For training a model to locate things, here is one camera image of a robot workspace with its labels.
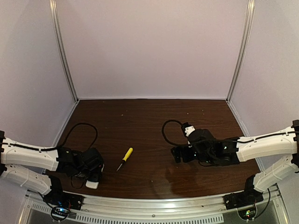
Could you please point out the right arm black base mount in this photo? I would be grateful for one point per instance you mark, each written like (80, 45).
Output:
(244, 202)

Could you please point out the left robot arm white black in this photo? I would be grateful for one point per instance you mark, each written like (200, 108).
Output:
(16, 160)

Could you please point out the left aluminium frame post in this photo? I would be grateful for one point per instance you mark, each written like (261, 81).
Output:
(61, 50)

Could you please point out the white red remote control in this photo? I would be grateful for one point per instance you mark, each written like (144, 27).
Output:
(92, 184)

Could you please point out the right aluminium frame post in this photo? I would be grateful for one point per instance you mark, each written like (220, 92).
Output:
(243, 46)

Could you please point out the front aluminium rail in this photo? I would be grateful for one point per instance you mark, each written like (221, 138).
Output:
(196, 210)

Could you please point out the aluminium frame post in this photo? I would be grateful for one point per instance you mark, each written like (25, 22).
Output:
(61, 50)
(243, 46)

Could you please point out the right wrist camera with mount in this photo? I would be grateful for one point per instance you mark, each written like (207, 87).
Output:
(187, 129)

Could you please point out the yellow handled screwdriver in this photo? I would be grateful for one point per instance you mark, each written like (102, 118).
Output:
(125, 158)

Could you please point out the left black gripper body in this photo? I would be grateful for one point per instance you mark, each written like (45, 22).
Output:
(94, 171)

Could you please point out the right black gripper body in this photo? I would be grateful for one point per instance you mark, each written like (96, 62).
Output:
(181, 154)

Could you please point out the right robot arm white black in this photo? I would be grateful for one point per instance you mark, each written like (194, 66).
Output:
(233, 151)

